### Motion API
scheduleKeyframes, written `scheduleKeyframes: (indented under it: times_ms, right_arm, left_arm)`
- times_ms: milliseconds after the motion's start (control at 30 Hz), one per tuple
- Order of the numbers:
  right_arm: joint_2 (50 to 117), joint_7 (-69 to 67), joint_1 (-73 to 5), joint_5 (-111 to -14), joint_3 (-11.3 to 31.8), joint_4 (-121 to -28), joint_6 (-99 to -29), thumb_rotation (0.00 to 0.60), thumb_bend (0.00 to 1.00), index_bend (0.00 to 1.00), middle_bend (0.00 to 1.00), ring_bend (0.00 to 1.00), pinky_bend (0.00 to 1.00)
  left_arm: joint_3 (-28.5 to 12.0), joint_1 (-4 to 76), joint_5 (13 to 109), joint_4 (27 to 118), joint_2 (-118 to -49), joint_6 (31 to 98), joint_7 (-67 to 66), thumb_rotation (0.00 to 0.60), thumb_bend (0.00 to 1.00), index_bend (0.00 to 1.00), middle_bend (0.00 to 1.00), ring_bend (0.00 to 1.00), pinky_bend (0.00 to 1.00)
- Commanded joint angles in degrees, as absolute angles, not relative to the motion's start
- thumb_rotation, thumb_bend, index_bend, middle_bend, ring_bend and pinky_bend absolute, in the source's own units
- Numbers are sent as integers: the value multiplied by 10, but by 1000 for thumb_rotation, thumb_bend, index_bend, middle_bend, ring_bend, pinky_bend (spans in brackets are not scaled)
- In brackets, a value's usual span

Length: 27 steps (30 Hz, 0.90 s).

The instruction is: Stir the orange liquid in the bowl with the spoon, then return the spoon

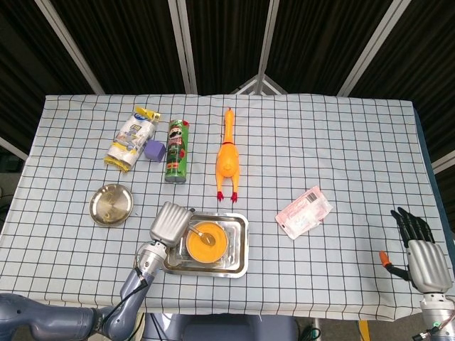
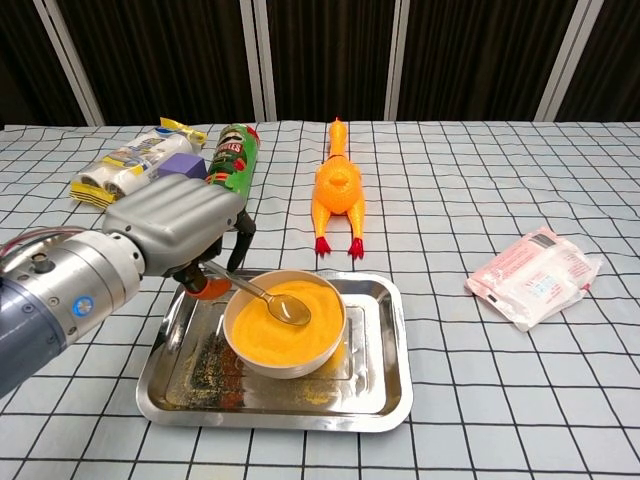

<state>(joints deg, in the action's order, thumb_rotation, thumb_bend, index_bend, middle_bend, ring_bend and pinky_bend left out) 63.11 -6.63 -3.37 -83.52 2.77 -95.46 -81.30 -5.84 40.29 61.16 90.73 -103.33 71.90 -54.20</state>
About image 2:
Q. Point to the black folding partition screen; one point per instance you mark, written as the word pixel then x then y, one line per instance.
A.
pixel 175 50

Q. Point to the orange rubber chicken toy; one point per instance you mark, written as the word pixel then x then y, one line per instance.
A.
pixel 337 190

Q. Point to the rectangular stainless steel tray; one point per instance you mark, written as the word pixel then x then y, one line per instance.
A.
pixel 190 400

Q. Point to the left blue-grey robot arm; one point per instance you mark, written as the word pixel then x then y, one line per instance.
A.
pixel 60 300

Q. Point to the white round bowl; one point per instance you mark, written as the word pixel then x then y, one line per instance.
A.
pixel 280 370

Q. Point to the small metal spoon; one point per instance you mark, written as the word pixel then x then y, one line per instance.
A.
pixel 290 311

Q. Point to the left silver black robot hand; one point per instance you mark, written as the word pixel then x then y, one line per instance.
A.
pixel 175 225

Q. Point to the white yellow bag roll pack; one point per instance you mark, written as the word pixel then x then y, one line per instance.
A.
pixel 130 160

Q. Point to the blue checked tablecloth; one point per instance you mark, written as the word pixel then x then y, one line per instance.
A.
pixel 450 400

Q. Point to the green Pringles can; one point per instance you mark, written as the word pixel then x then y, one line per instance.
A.
pixel 235 155

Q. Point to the purple foam cube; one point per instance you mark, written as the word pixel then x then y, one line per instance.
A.
pixel 182 164

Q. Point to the pink white plastic packet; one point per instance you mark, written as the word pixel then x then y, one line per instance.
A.
pixel 535 280

